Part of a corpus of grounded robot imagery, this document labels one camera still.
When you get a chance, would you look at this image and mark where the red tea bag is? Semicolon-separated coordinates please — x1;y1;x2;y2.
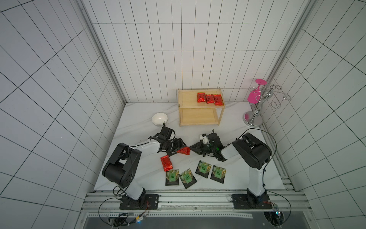
160;155;173;172
177;147;191;155
213;94;224;106
205;94;215;104
197;93;206;103

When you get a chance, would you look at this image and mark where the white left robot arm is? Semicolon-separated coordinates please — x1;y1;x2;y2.
102;126;187;202

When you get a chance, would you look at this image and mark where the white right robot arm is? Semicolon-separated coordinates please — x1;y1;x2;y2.
189;131;272;204

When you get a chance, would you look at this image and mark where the green tea bag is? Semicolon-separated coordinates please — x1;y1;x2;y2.
179;169;197;189
195;160;212;178
165;169;179;186
210;165;226;184

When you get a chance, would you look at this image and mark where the green tea bag far left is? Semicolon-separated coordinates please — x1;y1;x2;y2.
165;169;179;186

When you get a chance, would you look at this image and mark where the green tea bag far right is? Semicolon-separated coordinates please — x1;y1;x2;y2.
210;165;226;184

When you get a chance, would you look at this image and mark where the wooden two-tier shelf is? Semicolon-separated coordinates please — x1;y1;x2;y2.
178;88;225;127

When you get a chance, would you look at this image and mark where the white ceramic bowl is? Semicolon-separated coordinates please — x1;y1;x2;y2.
152;113;168;126

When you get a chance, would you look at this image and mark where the pink spatula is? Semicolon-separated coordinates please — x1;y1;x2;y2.
247;79;267;104

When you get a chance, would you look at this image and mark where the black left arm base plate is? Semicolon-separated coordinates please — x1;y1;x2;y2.
119;194;160;210

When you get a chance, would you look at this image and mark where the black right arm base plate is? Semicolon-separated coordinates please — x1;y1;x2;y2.
231;193;273;210

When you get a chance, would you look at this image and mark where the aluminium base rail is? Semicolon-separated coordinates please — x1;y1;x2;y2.
81;190;311;218

